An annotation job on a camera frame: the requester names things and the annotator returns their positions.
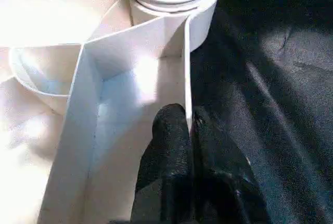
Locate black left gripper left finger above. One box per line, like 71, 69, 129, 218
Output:
130, 104, 194, 224

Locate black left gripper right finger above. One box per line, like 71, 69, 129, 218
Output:
191, 107, 272, 224

